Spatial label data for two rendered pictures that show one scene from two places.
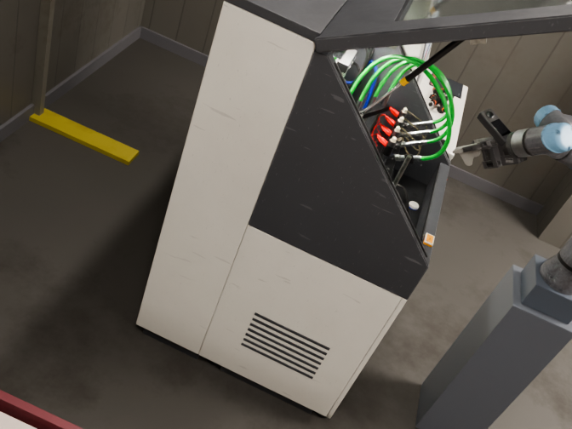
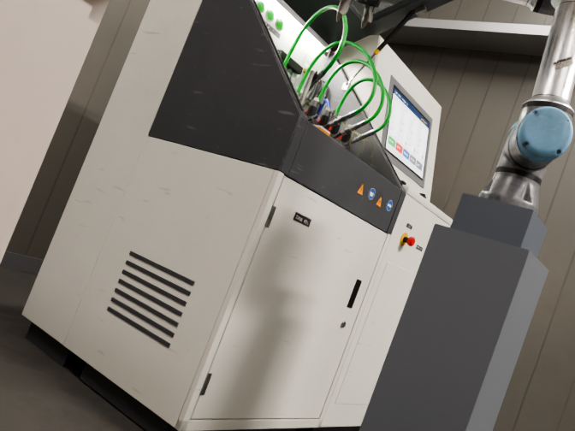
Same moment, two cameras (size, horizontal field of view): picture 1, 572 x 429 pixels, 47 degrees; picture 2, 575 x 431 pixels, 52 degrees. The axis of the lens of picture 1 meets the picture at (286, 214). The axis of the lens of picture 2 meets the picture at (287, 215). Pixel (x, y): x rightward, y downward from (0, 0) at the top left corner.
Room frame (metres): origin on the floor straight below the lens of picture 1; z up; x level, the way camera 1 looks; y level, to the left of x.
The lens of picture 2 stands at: (0.41, -1.40, 0.59)
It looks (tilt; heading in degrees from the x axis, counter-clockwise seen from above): 4 degrees up; 35
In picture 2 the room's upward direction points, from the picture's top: 21 degrees clockwise
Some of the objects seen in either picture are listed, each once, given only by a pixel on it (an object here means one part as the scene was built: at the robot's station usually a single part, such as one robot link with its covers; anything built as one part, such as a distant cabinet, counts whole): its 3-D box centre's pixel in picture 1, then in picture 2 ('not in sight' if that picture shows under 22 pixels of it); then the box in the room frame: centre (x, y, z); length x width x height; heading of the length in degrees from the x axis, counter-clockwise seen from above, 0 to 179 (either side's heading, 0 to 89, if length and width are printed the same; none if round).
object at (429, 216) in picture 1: (426, 221); (346, 182); (2.00, -0.48, 0.87); 0.62 x 0.04 x 0.16; 176
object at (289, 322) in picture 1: (314, 277); (232, 296); (2.01, -0.21, 0.39); 0.70 x 0.58 x 0.79; 176
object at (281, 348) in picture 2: not in sight; (302, 311); (2.00, -0.49, 0.44); 0.65 x 0.02 x 0.68; 176
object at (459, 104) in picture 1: (437, 110); (417, 209); (2.70, -0.43, 0.96); 0.70 x 0.22 x 0.03; 176
